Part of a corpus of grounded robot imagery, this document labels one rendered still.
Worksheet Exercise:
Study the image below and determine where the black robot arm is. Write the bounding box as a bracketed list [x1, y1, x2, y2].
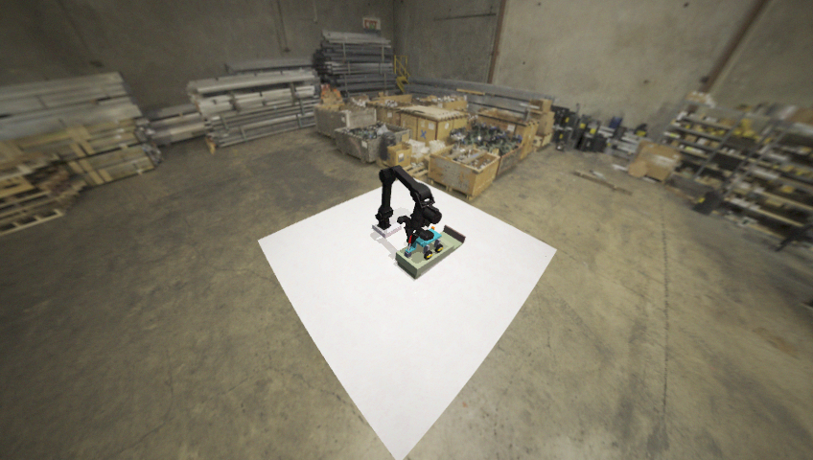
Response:
[375, 165, 442, 230]

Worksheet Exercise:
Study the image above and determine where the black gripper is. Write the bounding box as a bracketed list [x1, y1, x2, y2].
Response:
[397, 213, 434, 244]

